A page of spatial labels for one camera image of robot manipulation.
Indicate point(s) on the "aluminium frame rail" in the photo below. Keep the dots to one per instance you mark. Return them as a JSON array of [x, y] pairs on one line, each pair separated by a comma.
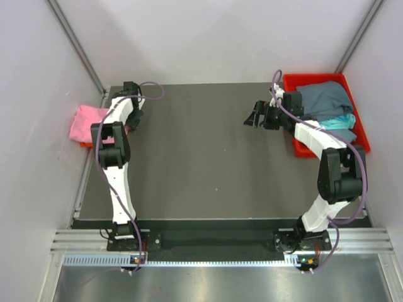
[[351, 241]]

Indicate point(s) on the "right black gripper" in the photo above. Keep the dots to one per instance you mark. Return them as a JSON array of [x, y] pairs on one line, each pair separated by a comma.
[[261, 107]]

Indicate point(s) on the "grey slotted cable duct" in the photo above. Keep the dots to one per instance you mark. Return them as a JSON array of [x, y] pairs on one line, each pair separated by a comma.
[[76, 260]]

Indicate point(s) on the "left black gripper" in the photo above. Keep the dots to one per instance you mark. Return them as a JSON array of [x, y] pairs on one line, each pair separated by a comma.
[[132, 123]]

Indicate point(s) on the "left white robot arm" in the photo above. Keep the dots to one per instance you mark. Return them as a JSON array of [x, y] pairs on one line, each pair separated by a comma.
[[112, 155]]

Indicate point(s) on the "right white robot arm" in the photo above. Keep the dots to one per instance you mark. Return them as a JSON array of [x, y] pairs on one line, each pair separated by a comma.
[[342, 170]]

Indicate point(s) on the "grey-blue t-shirt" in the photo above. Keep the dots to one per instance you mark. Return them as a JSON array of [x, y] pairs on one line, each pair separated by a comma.
[[325, 101]]

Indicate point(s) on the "left corner aluminium post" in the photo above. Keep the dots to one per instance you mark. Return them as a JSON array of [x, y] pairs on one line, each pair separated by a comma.
[[62, 20]]

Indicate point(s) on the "folded orange t-shirt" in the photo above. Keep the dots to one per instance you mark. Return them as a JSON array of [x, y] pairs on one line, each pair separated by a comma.
[[85, 144]]

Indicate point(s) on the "pink t-shirt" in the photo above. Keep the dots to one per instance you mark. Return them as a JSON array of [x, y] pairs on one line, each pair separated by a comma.
[[88, 126]]

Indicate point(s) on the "red plastic bin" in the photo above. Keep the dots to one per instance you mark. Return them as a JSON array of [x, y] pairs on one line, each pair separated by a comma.
[[291, 81]]

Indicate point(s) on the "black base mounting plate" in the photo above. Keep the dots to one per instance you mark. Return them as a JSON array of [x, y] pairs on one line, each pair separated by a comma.
[[241, 240]]

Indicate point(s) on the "right corner aluminium post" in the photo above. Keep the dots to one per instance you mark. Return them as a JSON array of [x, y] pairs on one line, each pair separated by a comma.
[[369, 17]]

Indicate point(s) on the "corner aluminium post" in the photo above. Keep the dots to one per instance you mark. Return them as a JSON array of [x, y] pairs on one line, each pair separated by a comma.
[[62, 20], [369, 17]]

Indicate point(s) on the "teal t-shirt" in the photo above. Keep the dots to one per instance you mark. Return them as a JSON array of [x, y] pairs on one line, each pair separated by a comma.
[[343, 122]]

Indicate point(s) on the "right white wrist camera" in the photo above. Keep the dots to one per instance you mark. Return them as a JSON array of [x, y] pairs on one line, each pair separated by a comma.
[[276, 91]]

